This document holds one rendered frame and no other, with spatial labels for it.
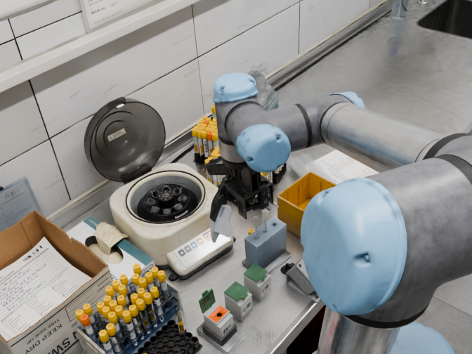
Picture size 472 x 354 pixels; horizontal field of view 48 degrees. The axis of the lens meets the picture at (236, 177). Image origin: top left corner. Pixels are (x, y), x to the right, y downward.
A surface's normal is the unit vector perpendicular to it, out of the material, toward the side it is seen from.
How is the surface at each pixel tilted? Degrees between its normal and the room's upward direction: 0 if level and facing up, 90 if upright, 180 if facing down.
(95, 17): 92
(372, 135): 54
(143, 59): 90
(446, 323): 0
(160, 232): 0
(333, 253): 83
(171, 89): 90
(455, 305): 0
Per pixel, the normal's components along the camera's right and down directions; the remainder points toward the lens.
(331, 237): -0.94, 0.17
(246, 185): -0.80, 0.42
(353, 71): -0.06, -0.77
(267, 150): 0.33, 0.57
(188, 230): 0.64, 0.46
